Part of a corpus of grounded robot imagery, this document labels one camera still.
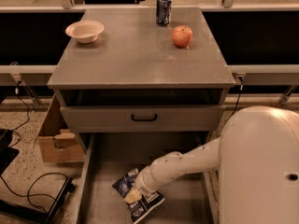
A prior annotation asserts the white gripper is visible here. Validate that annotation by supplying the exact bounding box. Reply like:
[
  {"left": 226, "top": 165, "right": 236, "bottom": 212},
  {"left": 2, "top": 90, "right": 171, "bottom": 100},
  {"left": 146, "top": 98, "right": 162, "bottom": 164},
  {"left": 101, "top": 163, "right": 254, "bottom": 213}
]
[{"left": 124, "top": 166, "right": 160, "bottom": 204}]

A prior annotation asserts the blue chip bag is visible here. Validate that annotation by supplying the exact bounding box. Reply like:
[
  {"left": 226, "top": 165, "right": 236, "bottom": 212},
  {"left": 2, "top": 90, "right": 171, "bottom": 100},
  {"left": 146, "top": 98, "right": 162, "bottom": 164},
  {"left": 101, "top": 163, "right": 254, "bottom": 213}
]
[{"left": 112, "top": 167, "right": 164, "bottom": 224}]

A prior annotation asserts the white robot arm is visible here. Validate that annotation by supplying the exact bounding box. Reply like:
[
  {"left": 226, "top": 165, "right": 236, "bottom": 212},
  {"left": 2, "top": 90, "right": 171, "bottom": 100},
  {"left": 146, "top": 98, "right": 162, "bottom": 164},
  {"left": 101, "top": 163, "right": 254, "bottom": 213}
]
[{"left": 125, "top": 106, "right": 299, "bottom": 224}]

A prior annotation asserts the open grey lower drawer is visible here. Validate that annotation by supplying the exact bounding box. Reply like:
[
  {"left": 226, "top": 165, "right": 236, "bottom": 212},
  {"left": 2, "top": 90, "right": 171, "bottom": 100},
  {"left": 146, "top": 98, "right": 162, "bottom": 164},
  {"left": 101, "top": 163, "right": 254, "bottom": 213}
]
[{"left": 75, "top": 133, "right": 214, "bottom": 224}]

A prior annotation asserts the closed grey drawer front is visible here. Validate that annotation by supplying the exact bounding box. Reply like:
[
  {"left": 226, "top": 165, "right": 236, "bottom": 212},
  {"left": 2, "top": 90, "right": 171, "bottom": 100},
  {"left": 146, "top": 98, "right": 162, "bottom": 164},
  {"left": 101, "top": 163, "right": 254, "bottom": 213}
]
[{"left": 61, "top": 105, "right": 224, "bottom": 133}]

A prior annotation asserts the grey drawer cabinet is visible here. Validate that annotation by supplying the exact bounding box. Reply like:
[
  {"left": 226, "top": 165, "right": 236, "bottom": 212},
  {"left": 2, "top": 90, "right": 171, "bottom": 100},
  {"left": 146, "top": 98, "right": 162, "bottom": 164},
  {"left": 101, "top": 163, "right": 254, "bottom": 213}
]
[{"left": 48, "top": 7, "right": 235, "bottom": 147}]

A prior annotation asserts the cardboard box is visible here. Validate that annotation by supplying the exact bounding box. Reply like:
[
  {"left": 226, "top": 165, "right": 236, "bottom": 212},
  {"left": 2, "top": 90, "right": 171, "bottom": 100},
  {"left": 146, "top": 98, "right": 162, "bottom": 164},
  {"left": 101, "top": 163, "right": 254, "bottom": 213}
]
[{"left": 37, "top": 96, "right": 85, "bottom": 163}]

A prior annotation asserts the black stand base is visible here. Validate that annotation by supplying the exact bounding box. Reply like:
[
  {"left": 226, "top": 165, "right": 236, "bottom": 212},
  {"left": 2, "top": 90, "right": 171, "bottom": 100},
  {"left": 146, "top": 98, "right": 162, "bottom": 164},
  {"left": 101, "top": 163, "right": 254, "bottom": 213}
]
[{"left": 0, "top": 129, "right": 75, "bottom": 224}]

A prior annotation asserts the red apple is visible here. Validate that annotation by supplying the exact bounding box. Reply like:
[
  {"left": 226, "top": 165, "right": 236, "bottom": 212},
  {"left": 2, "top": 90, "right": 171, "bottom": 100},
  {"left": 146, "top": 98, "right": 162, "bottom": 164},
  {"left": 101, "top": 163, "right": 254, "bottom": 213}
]
[{"left": 172, "top": 25, "right": 192, "bottom": 48}]

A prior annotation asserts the white paper bowl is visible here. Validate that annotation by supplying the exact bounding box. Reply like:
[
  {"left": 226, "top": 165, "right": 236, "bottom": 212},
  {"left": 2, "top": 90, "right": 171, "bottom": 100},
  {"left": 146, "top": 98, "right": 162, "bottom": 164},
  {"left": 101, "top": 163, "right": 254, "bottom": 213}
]
[{"left": 65, "top": 21, "right": 104, "bottom": 44}]

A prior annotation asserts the blue soda can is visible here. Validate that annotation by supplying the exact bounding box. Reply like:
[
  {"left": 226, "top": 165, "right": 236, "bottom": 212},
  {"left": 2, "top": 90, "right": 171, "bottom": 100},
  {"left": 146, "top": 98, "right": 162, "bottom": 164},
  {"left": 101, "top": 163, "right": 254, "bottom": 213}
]
[{"left": 156, "top": 0, "right": 172, "bottom": 26}]

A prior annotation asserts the black drawer handle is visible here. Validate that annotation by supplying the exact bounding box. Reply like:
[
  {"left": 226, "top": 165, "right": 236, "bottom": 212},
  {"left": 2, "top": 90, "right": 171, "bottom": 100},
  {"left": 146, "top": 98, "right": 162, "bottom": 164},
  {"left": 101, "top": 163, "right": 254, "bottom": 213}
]
[{"left": 131, "top": 114, "right": 158, "bottom": 122}]

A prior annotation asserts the black power cable right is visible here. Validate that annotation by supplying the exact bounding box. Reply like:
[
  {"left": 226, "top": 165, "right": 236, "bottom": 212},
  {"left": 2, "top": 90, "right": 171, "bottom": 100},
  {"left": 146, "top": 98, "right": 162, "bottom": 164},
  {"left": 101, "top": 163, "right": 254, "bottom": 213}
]
[{"left": 223, "top": 81, "right": 245, "bottom": 126}]

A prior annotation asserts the black cable left floor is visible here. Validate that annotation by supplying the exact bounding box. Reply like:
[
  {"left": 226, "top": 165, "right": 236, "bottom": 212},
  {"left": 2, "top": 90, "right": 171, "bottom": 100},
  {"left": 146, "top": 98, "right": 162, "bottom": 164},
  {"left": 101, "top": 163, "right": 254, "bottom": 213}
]
[{"left": 0, "top": 81, "right": 32, "bottom": 147}]

